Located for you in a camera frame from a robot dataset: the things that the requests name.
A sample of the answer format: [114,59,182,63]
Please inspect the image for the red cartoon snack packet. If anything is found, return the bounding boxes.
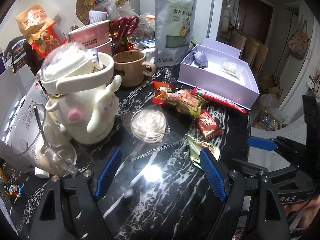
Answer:
[152,81,174,105]

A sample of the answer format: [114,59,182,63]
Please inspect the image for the dark wooden door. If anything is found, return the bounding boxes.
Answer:
[236,0,273,44]

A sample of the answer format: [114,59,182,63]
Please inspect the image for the cardboard sheets stack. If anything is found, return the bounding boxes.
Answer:
[228,30,268,77]

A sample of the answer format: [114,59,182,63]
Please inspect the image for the long red snack packet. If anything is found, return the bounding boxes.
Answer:
[191,87,247,114]

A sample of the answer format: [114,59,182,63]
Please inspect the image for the cardboard box on floor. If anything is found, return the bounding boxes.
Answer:
[252,108,282,131]

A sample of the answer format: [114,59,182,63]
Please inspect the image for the small red candy packet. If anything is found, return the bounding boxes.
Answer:
[198,110,223,140]

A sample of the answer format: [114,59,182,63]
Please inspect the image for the clear bag with white cord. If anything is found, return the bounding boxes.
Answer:
[119,105,191,161]

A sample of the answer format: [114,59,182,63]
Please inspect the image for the hanging patterned tote bag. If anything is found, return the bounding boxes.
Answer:
[287,18,310,60]

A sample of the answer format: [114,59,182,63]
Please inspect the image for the cream character tumbler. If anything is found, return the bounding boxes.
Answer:
[38,42,121,145]

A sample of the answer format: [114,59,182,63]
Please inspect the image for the green candy wrapper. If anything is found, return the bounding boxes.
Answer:
[184,133,222,169]

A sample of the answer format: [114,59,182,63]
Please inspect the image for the red handled scissors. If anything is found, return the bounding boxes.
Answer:
[110,16,139,41]

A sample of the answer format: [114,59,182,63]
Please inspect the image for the person's right hand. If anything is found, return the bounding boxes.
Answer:
[283,195,319,231]

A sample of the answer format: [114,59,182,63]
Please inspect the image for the pink paper cup stack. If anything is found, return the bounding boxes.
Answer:
[68,20,112,56]

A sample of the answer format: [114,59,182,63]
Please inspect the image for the brown ceramic mug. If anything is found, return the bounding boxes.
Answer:
[113,50,156,87]

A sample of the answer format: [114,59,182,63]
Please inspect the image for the orange red snack bag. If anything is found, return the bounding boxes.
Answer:
[15,3,68,58]

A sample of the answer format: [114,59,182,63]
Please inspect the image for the clear glass measuring cup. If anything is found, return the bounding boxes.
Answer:
[10,103,78,176]

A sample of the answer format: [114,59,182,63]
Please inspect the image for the lavender open gift box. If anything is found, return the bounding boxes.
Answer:
[178,38,260,110]

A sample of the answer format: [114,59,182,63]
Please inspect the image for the silver tea pouch bag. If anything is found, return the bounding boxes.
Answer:
[155,0,197,67]

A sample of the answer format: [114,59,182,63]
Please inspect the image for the brown orange snack packet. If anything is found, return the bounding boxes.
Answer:
[160,89,205,120]

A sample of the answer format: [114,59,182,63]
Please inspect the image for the clear bag with white item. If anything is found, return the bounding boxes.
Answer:
[220,58,240,80]

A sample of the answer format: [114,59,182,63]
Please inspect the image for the purple satin sachet pouch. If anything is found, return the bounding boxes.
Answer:
[194,51,208,69]

